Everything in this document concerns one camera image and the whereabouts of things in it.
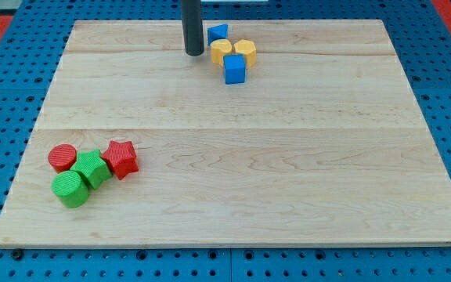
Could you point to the blue triangle block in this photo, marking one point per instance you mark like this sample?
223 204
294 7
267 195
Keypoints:
217 32

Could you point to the yellow heart block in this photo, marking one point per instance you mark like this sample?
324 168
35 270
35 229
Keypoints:
219 49

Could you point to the blue cube block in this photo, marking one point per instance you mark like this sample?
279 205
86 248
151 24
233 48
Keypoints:
234 69

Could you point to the yellow hexagon block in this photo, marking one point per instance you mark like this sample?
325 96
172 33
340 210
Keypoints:
247 48

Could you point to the red star block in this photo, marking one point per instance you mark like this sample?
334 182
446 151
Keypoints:
121 158

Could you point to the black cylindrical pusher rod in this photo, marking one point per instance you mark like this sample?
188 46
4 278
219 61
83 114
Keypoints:
192 27

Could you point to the green star block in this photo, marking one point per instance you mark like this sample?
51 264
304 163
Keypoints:
92 168

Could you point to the green cylinder block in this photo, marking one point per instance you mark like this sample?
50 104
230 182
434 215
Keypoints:
70 189

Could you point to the red cylinder block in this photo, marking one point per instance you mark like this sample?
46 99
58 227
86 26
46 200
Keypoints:
62 157

